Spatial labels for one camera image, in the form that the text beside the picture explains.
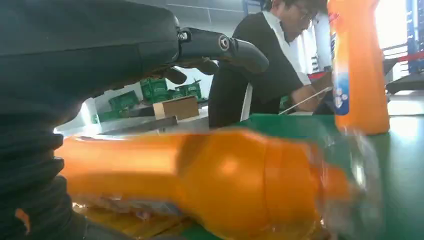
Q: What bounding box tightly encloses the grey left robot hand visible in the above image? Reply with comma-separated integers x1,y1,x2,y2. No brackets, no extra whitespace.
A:
0,0,270,133

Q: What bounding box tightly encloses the orange drink bottle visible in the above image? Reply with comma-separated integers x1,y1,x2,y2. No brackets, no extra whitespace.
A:
326,0,391,136
54,128,382,240

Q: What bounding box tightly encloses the green crate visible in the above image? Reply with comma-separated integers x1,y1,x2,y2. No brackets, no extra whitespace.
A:
108,90,140,112
92,108,131,124
140,77,170,104
174,80,203,101

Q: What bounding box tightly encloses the cardboard box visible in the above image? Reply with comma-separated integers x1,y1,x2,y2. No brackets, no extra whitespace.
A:
152,95,200,121

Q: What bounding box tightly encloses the person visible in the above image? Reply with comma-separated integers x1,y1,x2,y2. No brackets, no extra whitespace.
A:
207,0,334,129

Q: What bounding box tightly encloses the yellow sheet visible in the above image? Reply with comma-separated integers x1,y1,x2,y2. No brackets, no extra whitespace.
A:
72,203,195,240

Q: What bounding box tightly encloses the thin pale rod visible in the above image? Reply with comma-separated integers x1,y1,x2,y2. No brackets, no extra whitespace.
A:
278,86,333,116

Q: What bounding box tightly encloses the blue metal rack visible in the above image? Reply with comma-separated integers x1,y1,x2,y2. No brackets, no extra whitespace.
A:
405,0,424,74

